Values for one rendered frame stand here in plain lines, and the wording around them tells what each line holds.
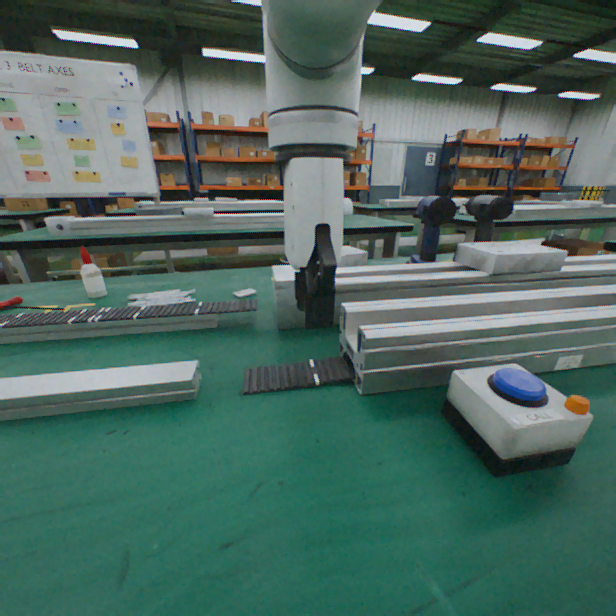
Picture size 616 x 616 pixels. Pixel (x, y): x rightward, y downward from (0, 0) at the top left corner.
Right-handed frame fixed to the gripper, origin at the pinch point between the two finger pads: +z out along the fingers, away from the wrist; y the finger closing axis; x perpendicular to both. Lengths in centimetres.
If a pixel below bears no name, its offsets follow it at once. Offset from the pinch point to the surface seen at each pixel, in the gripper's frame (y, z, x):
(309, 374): 0.4, 10.3, -0.4
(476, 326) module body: 4.7, 2.5, 19.1
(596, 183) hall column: -650, -28, 927
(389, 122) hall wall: -1101, -241, 499
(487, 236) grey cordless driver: -37, -1, 56
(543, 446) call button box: 16.9, 7.7, 17.0
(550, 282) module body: -14, 5, 52
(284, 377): 0.3, 10.4, -3.8
